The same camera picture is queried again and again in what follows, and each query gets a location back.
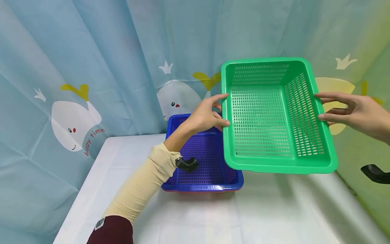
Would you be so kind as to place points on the person's left hand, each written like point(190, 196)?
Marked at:
point(202, 118)

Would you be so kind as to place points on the person's right hand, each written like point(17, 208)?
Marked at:
point(365, 115)

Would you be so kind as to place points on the person's right thumb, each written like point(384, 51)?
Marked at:
point(332, 117)

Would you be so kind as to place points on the person's right index finger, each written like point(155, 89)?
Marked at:
point(332, 96)

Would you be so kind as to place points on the person's left thumb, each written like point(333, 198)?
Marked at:
point(221, 122)

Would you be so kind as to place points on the person's left fingers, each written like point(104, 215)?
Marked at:
point(219, 129)

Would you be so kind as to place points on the person's right fingers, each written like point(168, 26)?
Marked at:
point(331, 123)

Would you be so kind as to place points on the person's left middle finger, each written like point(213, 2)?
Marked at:
point(217, 107)

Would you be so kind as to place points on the person's left index finger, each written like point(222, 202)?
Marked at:
point(218, 98)

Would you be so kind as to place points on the person's right middle finger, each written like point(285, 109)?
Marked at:
point(329, 101)

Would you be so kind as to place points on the green plastic perforated basket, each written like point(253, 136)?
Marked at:
point(259, 125)

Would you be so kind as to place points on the person's left forearm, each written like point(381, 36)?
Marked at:
point(143, 183)

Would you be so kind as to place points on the blue plastic perforated basket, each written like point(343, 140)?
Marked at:
point(207, 159)

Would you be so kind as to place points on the red plastic basket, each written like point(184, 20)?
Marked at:
point(201, 192)

